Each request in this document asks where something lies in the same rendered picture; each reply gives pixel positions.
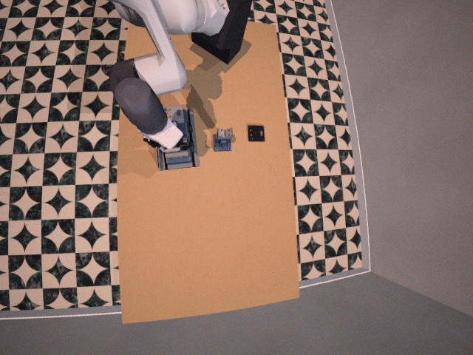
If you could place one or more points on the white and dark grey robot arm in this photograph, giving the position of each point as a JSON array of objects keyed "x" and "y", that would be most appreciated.
[{"x": 137, "y": 82}]

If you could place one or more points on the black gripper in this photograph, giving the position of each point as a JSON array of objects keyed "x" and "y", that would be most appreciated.
[{"x": 154, "y": 144}]

